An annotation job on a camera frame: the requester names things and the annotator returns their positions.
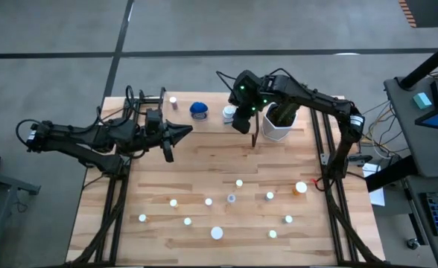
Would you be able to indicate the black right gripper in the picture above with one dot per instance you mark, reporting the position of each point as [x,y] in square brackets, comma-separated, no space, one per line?
[252,93]

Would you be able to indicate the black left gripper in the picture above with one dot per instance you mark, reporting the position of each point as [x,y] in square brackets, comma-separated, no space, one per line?
[152,137]

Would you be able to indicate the white bottle with blue label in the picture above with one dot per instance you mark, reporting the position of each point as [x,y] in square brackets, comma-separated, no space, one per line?
[228,111]

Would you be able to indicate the pink pill bottle white cap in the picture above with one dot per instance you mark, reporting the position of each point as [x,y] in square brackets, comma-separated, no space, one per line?
[208,201]

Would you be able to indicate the amber pill bottle white cap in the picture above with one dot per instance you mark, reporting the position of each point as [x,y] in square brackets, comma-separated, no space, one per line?
[142,217]

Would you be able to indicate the teal pill bottle white cap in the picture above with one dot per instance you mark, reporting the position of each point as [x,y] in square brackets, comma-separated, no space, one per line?
[269,196]

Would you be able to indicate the large white cap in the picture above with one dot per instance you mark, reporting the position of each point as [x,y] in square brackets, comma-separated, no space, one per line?
[216,233]

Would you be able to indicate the small orange pill bottle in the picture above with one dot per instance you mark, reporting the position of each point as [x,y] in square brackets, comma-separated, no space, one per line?
[288,219]

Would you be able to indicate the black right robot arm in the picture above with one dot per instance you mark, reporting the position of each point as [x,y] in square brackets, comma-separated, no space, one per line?
[316,98]

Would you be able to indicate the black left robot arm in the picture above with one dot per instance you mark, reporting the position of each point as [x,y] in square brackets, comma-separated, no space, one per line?
[73,134]

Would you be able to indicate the wooden shelf with black legs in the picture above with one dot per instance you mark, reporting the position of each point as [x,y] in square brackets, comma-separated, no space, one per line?
[211,126]

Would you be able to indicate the purple pill bottle white cap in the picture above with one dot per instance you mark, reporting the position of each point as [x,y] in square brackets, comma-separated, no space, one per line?
[173,100]

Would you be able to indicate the white planter pot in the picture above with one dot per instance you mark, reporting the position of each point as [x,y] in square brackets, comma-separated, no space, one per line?
[275,132]

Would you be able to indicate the large orange pill bottle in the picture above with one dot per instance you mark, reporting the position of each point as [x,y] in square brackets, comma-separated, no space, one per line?
[301,187]

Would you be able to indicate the white paper sheet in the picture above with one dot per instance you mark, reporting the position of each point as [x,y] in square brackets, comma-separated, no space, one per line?
[375,193]

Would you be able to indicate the black desk beam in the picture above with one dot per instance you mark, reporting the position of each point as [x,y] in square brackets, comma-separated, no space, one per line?
[390,173]

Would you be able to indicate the grey desk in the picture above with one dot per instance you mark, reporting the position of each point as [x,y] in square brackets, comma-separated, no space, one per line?
[401,141]

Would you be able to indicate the grey side table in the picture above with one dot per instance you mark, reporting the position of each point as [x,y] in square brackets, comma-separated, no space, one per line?
[3,182]

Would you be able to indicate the small teal box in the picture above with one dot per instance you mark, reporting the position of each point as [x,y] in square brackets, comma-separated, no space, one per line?
[422,100]

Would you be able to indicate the black diagonal pole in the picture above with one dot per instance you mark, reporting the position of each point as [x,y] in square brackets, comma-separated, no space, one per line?
[427,61]

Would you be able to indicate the black mat orange striped edge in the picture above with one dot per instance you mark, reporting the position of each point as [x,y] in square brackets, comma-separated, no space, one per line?
[427,13]

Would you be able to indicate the small round metal object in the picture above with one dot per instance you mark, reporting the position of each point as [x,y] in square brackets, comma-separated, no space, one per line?
[412,243]

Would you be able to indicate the black aluminium table frame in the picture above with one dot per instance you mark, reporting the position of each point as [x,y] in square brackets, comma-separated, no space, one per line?
[313,126]

